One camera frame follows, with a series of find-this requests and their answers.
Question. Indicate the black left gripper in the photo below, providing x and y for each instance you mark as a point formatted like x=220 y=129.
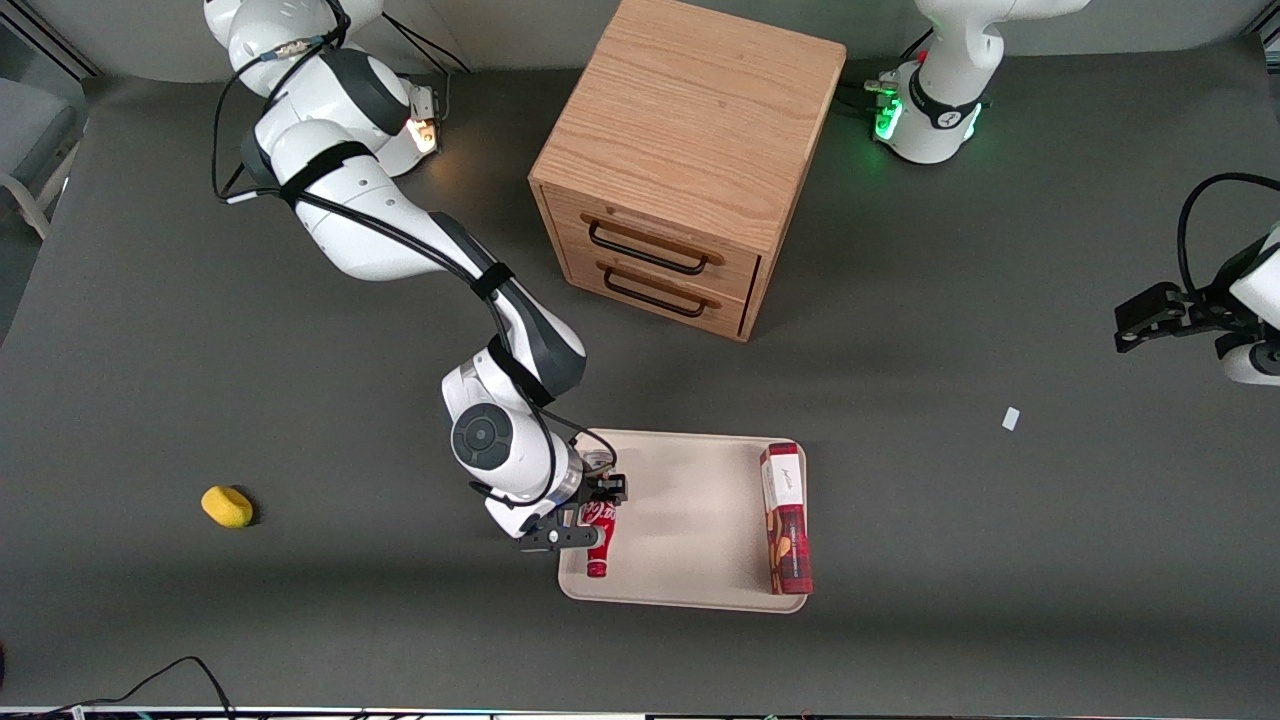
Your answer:
x=1203 y=306

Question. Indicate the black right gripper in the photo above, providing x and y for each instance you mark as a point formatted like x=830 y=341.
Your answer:
x=604 y=491

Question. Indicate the red coke bottle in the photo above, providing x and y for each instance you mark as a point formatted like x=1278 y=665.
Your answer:
x=603 y=520

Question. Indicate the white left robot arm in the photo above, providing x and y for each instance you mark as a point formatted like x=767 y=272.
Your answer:
x=950 y=90

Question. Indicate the beige rectangular tray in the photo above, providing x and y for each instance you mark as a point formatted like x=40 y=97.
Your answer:
x=690 y=520

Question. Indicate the small white paper scrap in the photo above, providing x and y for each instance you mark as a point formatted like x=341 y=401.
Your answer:
x=1011 y=418

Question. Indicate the red white snack box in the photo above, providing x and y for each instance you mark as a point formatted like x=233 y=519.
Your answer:
x=786 y=525

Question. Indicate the wooden drawer front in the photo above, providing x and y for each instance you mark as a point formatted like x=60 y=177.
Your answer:
x=728 y=312
x=735 y=268

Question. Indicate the yellow lemon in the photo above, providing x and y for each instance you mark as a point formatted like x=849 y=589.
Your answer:
x=227 y=506

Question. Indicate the wooden drawer cabinet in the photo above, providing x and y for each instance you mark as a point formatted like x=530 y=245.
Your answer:
x=700 y=110

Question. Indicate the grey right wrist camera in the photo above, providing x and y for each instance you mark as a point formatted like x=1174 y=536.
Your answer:
x=555 y=538

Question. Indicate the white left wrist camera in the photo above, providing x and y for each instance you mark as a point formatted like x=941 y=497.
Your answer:
x=1250 y=362

